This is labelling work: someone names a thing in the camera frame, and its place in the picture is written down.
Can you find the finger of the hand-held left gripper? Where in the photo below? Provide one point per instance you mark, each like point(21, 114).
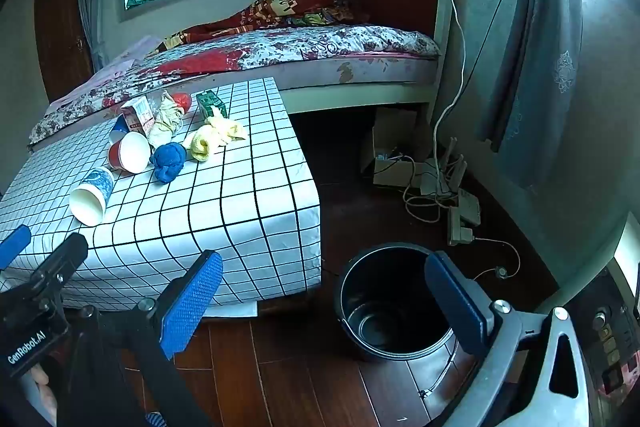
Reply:
point(12, 247)
point(62, 259)

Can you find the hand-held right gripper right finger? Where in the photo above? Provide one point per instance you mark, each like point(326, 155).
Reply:
point(457, 307)

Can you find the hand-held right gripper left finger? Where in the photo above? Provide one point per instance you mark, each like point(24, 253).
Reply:
point(192, 302)

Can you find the white and blue paper cup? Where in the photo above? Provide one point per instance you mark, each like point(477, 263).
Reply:
point(92, 199)

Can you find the black bin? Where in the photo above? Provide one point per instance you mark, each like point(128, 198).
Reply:
point(360, 277)

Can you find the red and white paper cup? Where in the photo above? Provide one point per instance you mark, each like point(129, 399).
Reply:
point(131, 154)

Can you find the blue cloth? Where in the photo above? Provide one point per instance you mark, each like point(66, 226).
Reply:
point(169, 159)

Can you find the white and red carton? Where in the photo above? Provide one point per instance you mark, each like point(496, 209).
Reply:
point(137, 114)

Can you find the yellow cloth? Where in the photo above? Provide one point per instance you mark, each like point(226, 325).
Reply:
point(215, 134)

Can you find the beige bag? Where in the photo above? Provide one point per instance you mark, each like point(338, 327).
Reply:
point(165, 122)

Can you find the green carton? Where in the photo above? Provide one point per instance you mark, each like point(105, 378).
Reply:
point(210, 104)

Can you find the red round wrapper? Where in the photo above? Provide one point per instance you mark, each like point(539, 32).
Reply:
point(182, 101)

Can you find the person's left hand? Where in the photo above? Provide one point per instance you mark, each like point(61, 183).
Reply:
point(45, 399)

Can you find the white power strip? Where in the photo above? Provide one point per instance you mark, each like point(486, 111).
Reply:
point(459, 232)

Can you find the white modem box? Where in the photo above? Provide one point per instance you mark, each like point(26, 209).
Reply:
point(470, 207)

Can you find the blue striped slipper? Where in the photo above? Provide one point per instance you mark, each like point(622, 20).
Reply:
point(155, 419)

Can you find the white router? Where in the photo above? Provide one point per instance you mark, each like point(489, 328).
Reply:
point(435, 179)

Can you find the cardboard box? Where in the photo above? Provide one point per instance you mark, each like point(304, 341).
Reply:
point(392, 172)

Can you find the pink cloth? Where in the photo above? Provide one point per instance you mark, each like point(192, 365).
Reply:
point(112, 69)

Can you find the brown wooden door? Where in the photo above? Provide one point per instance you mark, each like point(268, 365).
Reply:
point(60, 22)

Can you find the white bed with red headboard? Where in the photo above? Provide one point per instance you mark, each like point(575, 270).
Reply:
point(360, 87)

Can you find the blue-grey patterned curtain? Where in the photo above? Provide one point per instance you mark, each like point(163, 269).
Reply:
point(540, 72)

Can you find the red printed blanket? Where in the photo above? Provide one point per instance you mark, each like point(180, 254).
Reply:
point(270, 9)

